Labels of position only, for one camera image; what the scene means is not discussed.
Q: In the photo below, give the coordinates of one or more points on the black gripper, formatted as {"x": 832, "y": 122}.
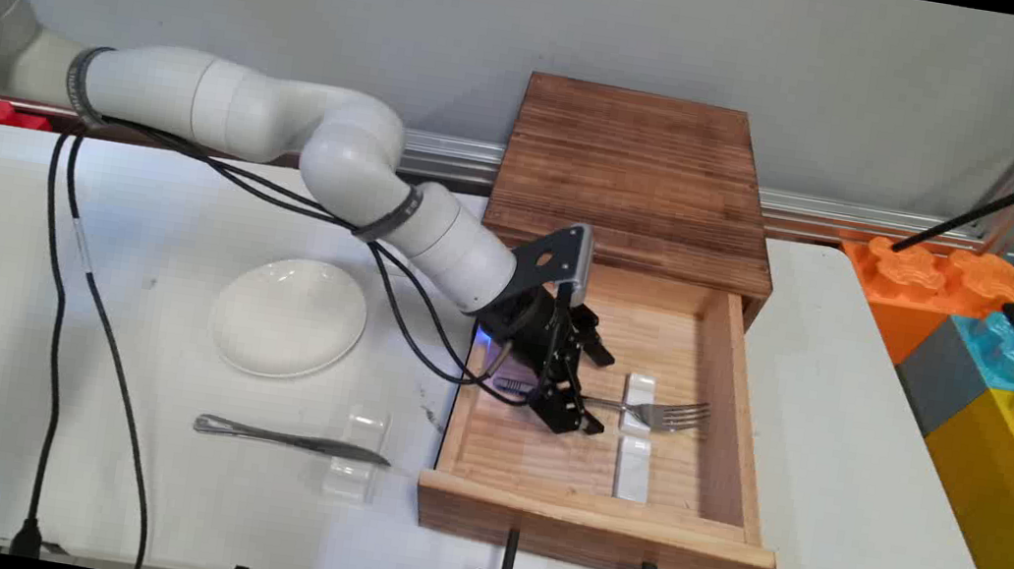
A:
{"x": 523, "y": 326}

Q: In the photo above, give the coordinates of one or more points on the silver serrated table knife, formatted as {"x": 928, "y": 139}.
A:
{"x": 287, "y": 438}

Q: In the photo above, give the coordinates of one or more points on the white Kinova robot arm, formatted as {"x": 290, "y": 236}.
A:
{"x": 244, "y": 109}

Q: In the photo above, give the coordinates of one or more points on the white ceramic cutlery rest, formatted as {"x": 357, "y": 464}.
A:
{"x": 641, "y": 388}
{"x": 633, "y": 471}
{"x": 352, "y": 481}

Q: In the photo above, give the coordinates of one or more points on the light wooden drawer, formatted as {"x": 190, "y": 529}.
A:
{"x": 563, "y": 451}

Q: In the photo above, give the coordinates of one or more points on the silver fork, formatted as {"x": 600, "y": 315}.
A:
{"x": 667, "y": 413}

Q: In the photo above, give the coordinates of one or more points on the dark wooden cabinet box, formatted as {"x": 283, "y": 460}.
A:
{"x": 632, "y": 173}

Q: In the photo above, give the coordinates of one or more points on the white round plate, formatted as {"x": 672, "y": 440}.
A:
{"x": 289, "y": 318}

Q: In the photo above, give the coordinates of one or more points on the orange toy block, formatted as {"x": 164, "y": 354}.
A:
{"x": 904, "y": 281}

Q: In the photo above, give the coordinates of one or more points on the grey toy block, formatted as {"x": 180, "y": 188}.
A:
{"x": 941, "y": 375}

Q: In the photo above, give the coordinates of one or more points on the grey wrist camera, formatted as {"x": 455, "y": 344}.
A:
{"x": 578, "y": 263}

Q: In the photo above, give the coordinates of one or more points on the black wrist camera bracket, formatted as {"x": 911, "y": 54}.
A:
{"x": 543, "y": 255}

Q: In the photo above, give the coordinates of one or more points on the aluminium rail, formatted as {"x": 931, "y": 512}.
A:
{"x": 873, "y": 222}

